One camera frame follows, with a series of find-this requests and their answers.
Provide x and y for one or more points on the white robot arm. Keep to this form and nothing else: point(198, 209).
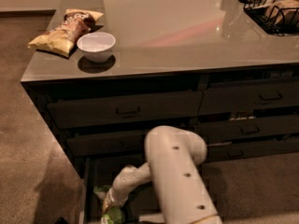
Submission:
point(172, 157)

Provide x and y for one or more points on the bottom right drawer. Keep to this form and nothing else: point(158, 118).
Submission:
point(268, 147)

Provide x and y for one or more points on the snack bags in basket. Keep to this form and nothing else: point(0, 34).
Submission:
point(280, 13)

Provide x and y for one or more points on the green rice chip bag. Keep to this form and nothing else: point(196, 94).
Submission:
point(108, 215)

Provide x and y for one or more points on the middle right drawer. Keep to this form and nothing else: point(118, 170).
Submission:
point(229, 130)

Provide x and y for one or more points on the brown yellow chip bag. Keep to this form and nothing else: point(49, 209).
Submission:
point(63, 38)

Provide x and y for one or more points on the white bowl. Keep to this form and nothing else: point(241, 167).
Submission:
point(96, 47)

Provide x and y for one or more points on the middle left drawer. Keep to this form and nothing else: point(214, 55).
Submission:
point(104, 143)

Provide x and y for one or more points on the black wire basket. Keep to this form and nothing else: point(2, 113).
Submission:
point(270, 29)

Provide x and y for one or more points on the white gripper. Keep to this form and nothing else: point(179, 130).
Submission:
point(120, 187)

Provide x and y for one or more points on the top right drawer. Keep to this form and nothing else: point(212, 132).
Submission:
point(249, 97)

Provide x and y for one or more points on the dark kitchen island cabinet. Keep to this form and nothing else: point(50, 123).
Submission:
point(163, 46)

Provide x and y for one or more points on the top left drawer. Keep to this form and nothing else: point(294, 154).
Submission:
point(123, 109)

